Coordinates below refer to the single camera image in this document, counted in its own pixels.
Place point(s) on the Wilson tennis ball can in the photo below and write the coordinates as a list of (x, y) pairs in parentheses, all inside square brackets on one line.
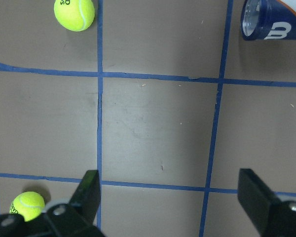
[(268, 20)]

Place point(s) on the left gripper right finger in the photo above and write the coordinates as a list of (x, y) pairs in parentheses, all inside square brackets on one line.
[(272, 215)]

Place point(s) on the tennis ball front left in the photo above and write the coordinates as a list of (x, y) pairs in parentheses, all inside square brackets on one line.
[(75, 15)]

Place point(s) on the tennis ball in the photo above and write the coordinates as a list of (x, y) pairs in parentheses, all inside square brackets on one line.
[(28, 204), (75, 15)]

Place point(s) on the tennis ball centre back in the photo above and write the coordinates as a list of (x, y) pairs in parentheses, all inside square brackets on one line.
[(28, 204)]

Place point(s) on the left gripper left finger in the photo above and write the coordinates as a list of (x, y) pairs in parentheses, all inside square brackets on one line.
[(72, 219)]

